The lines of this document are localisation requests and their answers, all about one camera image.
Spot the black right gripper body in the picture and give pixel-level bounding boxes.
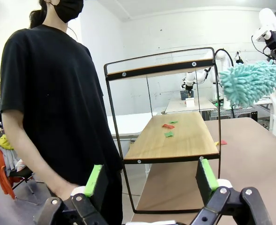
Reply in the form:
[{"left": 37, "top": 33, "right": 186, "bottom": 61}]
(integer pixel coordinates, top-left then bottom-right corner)
[{"left": 265, "top": 30, "right": 276, "bottom": 56}]

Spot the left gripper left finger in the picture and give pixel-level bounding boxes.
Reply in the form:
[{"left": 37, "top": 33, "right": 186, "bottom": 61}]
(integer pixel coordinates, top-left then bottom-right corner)
[{"left": 36, "top": 164, "right": 111, "bottom": 225}]

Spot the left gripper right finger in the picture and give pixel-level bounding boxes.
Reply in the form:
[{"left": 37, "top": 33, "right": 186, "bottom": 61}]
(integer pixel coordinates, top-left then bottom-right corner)
[{"left": 191, "top": 156, "right": 273, "bottom": 225}]

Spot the teal chenille duster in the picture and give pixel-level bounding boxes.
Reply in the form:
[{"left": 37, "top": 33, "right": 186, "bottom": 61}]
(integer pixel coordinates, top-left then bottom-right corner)
[{"left": 218, "top": 60, "right": 276, "bottom": 108}]

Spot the person's right forearm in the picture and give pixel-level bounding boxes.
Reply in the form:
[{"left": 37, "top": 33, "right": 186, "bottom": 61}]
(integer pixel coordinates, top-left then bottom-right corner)
[{"left": 7, "top": 135, "right": 61, "bottom": 188}]

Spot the person's right hand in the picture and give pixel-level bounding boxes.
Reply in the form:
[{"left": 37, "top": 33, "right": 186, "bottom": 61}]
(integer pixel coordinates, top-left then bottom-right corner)
[{"left": 46, "top": 180, "right": 79, "bottom": 199}]

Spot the white ribbed panel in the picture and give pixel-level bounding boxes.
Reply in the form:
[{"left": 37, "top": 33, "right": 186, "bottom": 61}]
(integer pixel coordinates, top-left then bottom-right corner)
[{"left": 204, "top": 105, "right": 273, "bottom": 123}]

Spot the white curved-edge table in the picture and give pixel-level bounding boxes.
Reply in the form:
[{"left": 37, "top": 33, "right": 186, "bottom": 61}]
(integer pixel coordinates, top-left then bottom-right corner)
[{"left": 106, "top": 112, "right": 157, "bottom": 139}]

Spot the black chair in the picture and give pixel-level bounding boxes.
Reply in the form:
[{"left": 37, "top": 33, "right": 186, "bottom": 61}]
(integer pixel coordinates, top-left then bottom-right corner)
[{"left": 8, "top": 167, "right": 43, "bottom": 205}]

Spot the beige background table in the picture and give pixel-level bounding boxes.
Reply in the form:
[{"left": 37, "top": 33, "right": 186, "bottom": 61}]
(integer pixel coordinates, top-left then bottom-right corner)
[{"left": 164, "top": 97, "right": 217, "bottom": 115}]

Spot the blue crate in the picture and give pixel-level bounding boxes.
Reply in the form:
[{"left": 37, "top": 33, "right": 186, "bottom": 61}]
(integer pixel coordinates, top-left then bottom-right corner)
[{"left": 179, "top": 90, "right": 195, "bottom": 100}]

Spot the grey white clothes pile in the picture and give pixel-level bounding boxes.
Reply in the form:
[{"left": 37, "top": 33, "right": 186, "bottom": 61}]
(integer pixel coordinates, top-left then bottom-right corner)
[{"left": 1, "top": 148, "right": 27, "bottom": 172}]

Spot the yellow cloth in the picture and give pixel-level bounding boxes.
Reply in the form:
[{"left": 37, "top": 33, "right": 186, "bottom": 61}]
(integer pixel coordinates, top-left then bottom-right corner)
[{"left": 0, "top": 134, "right": 15, "bottom": 151}]

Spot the person in black t-shirt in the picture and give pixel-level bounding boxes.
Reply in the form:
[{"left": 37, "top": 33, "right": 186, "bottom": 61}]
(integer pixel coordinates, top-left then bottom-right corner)
[{"left": 0, "top": 0, "right": 125, "bottom": 225}]

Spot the black face mask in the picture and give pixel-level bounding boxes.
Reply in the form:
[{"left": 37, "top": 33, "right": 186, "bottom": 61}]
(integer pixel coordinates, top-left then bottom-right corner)
[{"left": 53, "top": 0, "right": 84, "bottom": 23}]

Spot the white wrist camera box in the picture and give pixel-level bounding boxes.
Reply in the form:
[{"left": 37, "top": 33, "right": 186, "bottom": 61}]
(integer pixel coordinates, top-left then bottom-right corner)
[{"left": 254, "top": 28, "right": 272, "bottom": 42}]

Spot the black frame wooden two-tier shelf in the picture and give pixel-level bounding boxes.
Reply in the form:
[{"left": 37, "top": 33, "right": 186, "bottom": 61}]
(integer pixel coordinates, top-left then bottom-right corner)
[{"left": 104, "top": 46, "right": 223, "bottom": 215}]

